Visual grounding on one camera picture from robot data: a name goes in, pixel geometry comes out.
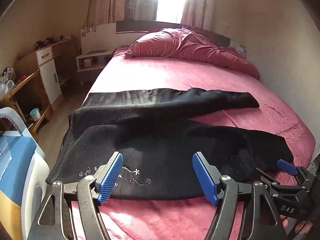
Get pink duvet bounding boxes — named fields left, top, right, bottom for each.
left=124, top=26, right=260, bottom=80

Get pink bed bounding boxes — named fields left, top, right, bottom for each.
left=71, top=46, right=316, bottom=240

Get person's right hand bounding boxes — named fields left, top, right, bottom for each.
left=280, top=215, right=313, bottom=234

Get yellow wall cable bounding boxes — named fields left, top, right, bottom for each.
left=84, top=0, right=98, bottom=30

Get clear plastic bag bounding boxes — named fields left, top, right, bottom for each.
left=0, top=67, right=15, bottom=98

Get beige curtain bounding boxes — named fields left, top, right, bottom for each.
left=180, top=0, right=215, bottom=30
left=96, top=0, right=129, bottom=25

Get dark headboard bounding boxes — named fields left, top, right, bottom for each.
left=116, top=20, right=230, bottom=47

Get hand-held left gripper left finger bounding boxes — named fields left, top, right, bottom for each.
left=27, top=151, right=124, bottom=240

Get white floral headboard panel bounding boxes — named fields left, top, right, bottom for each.
left=229, top=41, right=248, bottom=58
left=80, top=22, right=117, bottom=55

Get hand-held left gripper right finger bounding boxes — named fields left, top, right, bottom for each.
left=192, top=151, right=288, bottom=240

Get white nightstand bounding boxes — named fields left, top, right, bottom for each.
left=76, top=50, right=114, bottom=87

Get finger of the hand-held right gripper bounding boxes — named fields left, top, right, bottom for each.
left=276, top=159, right=313, bottom=182
left=260, top=174, right=304, bottom=194

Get blue and white appliance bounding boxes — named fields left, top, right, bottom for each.
left=0, top=107, right=50, bottom=240

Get white cabinet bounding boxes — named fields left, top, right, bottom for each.
left=36, top=39, right=72, bottom=105

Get black pants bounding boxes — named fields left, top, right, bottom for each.
left=46, top=87, right=294, bottom=201

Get wooden table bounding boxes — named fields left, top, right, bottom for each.
left=0, top=70, right=53, bottom=140

